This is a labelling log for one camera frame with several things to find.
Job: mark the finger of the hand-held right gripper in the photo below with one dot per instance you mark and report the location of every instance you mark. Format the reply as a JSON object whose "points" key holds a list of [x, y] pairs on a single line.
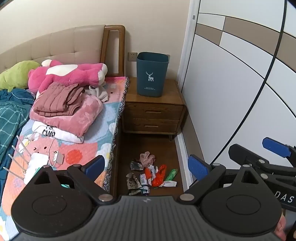
{"points": [[275, 168], [276, 146]]}

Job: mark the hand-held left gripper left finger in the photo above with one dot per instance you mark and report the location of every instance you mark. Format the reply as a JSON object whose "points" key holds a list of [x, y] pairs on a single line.
{"points": [[94, 165]]}

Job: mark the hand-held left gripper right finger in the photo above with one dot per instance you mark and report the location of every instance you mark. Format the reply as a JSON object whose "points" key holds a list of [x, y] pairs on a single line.
{"points": [[196, 166]]}

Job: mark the green snack packet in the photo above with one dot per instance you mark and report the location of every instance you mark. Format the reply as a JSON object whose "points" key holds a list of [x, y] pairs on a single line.
{"points": [[171, 175]]}

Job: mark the orange mesh net bag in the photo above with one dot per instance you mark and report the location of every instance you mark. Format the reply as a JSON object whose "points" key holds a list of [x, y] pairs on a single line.
{"points": [[160, 176]]}

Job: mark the purple foil wrapper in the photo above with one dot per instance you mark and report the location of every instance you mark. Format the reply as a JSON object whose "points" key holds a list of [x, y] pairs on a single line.
{"points": [[143, 182]]}

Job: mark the teal plastic waste bin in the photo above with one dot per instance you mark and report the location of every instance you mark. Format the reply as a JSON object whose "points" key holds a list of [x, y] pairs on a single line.
{"points": [[151, 74]]}

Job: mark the person's right hand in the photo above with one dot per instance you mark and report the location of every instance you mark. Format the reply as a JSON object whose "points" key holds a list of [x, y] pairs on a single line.
{"points": [[281, 228]]}

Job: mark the small grey charger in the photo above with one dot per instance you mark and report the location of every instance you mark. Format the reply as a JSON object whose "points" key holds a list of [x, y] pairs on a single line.
{"points": [[59, 158]]}

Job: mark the grey patterned wrapper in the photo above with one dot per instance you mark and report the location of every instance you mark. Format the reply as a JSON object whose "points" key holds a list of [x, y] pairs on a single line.
{"points": [[136, 165]]}

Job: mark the brown patterned wrapper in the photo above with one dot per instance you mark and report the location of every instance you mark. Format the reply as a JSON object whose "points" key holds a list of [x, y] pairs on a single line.
{"points": [[133, 183]]}

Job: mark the white printed shirt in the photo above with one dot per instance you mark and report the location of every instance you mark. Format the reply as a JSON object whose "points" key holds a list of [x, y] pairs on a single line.
{"points": [[64, 135]]}

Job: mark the small white paper wrapper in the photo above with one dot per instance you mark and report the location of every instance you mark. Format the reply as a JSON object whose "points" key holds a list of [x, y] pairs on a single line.
{"points": [[152, 170]]}

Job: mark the orange plastic wrapper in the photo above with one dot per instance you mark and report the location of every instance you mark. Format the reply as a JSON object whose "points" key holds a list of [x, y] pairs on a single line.
{"points": [[147, 173]]}

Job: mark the pink scrunchie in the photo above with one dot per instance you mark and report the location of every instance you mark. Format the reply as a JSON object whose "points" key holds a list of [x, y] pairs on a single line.
{"points": [[146, 158]]}

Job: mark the pink fleece blanket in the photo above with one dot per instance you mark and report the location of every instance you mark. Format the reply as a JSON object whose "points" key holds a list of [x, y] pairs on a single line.
{"points": [[85, 115]]}

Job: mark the small wooden nightstand drawer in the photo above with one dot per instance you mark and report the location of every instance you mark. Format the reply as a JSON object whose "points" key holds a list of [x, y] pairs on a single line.
{"points": [[152, 126]]}

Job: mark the white router with antennas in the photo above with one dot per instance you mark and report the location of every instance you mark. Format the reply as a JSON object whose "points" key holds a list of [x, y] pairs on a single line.
{"points": [[34, 164]]}

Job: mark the large wooden nightstand drawer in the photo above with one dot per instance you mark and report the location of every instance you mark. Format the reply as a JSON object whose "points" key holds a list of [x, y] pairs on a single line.
{"points": [[155, 111]]}

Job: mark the beige crumpled cloth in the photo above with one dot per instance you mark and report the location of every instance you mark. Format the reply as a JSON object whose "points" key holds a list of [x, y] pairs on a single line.
{"points": [[99, 93]]}

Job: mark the wooden nightstand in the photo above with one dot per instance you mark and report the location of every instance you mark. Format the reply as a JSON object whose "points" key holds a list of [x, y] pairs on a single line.
{"points": [[159, 100]]}

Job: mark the mauve folded garment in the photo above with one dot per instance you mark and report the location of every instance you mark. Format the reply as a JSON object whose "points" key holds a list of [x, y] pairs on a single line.
{"points": [[53, 102]]}

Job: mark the white and brown wardrobe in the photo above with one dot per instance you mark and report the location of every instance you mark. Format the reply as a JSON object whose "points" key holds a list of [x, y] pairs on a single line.
{"points": [[231, 81]]}

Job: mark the pink plush bear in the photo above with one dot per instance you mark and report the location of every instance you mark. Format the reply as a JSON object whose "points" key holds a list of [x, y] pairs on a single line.
{"points": [[69, 74]]}

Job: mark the teal plaid quilt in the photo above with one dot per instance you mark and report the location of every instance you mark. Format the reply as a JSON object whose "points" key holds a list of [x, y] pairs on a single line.
{"points": [[11, 115]]}

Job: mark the green plush toy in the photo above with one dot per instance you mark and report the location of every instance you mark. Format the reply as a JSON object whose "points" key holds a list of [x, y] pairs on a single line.
{"points": [[16, 74]]}

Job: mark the beige upholstered headboard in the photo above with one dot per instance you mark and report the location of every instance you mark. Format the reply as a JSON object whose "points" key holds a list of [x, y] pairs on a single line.
{"points": [[57, 44]]}

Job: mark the gold wall socket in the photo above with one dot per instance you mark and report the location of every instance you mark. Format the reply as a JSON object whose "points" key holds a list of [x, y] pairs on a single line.
{"points": [[132, 57]]}

